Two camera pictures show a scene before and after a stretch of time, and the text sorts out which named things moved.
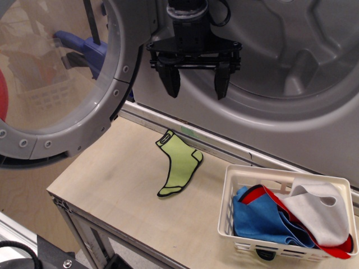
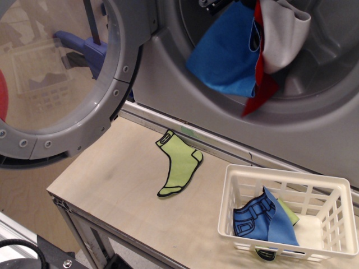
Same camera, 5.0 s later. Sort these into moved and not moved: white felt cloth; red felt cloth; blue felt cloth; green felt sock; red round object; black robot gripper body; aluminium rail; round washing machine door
Moved: white felt cloth; blue felt cloth; red felt cloth; black robot gripper body
Not moved: round washing machine door; aluminium rail; green felt sock; red round object
